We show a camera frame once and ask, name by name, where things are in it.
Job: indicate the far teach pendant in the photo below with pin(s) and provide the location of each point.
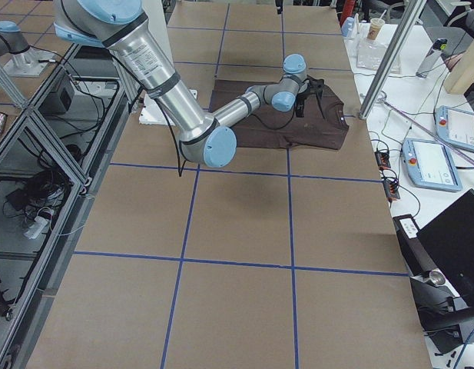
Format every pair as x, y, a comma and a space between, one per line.
456, 127

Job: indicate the black box with label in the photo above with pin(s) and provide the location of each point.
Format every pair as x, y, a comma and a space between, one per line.
416, 257

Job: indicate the wooden post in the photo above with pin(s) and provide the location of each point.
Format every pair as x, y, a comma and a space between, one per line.
461, 76

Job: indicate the blue cup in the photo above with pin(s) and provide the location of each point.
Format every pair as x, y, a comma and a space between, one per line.
348, 27

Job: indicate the aluminium frame rail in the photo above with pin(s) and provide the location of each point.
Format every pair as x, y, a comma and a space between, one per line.
53, 155

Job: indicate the black orange connector block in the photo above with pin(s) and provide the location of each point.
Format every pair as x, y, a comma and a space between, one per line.
382, 160

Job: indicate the red cylinder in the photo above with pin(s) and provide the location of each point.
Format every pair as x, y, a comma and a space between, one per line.
347, 11

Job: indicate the wrist black camera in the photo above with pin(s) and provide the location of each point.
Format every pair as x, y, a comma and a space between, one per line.
315, 86

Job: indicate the iced coffee cup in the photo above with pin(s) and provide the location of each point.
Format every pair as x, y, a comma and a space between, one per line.
376, 25

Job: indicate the dark brown t-shirt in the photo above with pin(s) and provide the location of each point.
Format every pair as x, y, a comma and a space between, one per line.
322, 126

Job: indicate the reacher grabber stick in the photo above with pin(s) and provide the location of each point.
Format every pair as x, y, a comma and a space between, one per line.
381, 99

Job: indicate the white power strip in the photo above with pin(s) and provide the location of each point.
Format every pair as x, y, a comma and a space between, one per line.
36, 228

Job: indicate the near teach pendant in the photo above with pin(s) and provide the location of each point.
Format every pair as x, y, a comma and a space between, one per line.
429, 165

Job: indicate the steel cup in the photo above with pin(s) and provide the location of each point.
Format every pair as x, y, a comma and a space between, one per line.
434, 278

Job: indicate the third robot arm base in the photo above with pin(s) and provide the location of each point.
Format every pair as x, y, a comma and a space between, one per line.
25, 60

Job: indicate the black monitor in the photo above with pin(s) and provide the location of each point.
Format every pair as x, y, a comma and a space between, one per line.
449, 241

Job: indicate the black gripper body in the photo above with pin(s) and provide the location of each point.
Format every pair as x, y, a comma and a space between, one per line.
301, 99

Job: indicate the teach pendant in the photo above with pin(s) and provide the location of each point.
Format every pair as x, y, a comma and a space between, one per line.
456, 127
429, 165

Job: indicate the aluminium frame post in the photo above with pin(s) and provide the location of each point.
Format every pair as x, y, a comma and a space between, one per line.
403, 29

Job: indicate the clear acrylic box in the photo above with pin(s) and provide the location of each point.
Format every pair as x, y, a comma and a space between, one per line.
369, 53

